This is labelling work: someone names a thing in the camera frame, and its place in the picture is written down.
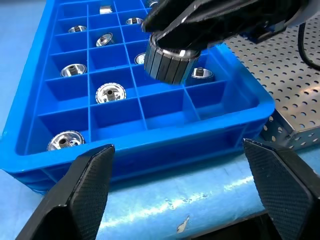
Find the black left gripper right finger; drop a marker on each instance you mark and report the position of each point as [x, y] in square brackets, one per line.
[282, 190]

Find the blue compartment tray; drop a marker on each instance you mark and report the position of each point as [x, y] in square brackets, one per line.
[175, 150]

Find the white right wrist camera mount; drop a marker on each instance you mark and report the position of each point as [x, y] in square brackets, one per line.
[312, 10]

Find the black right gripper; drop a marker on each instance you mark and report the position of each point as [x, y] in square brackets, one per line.
[262, 15]

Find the perforated metal tray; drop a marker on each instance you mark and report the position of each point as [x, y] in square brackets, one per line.
[287, 82]

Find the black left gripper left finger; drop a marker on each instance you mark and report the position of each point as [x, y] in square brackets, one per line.
[82, 200]

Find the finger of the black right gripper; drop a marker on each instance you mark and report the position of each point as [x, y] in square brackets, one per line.
[165, 15]

